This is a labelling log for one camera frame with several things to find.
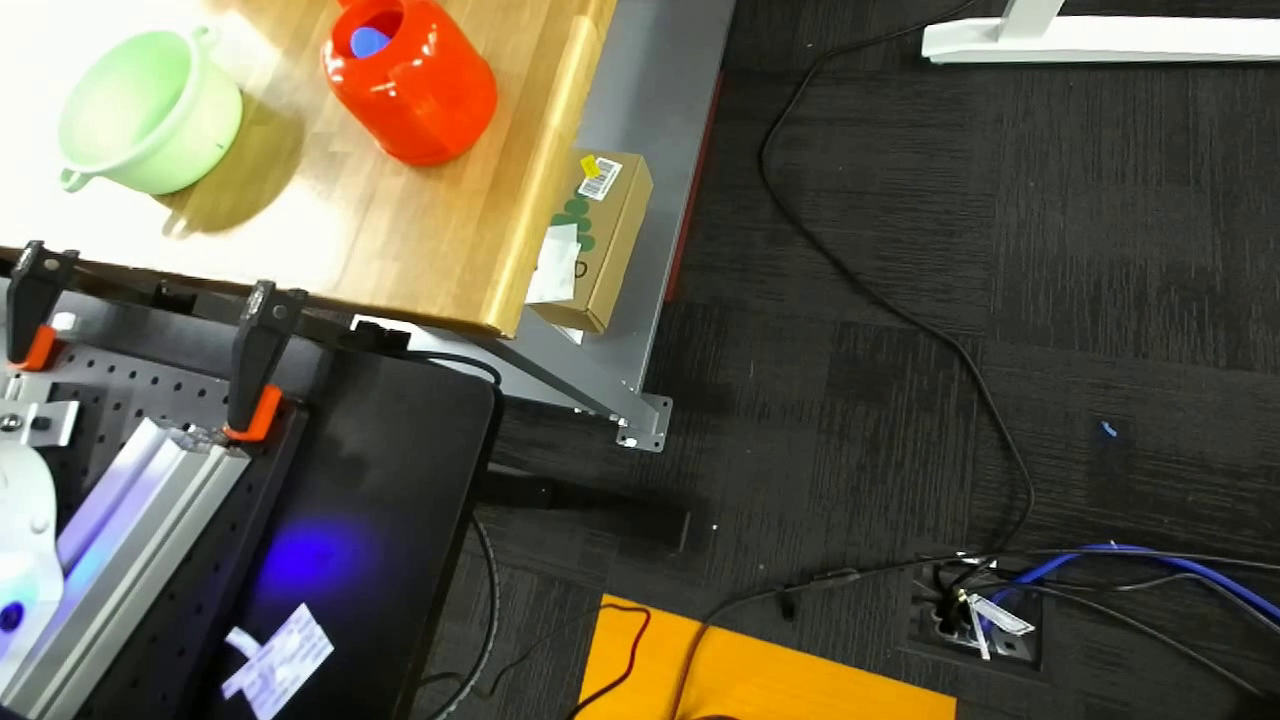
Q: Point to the green plastic cup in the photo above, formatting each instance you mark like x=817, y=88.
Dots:
x=145, y=113

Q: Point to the small cardboard box green print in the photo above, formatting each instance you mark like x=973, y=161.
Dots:
x=602, y=238

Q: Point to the black perforated breadboard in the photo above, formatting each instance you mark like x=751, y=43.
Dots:
x=387, y=535

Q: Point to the orange floor mat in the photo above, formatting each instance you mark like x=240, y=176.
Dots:
x=772, y=681

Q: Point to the red toy teapot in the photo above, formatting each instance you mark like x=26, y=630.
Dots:
x=416, y=88

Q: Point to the blue ball in teapot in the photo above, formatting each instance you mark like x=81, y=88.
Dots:
x=371, y=43

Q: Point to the floor outlet box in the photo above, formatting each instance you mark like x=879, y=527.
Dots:
x=983, y=619

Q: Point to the white tape piece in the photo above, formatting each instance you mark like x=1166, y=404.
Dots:
x=283, y=656

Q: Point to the aluminium extrusion profile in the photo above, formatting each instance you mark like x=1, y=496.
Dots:
x=135, y=535

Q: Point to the white desk foot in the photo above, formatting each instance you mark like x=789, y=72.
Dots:
x=1106, y=43

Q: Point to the grey metal table frame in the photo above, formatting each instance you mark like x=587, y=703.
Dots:
x=663, y=172

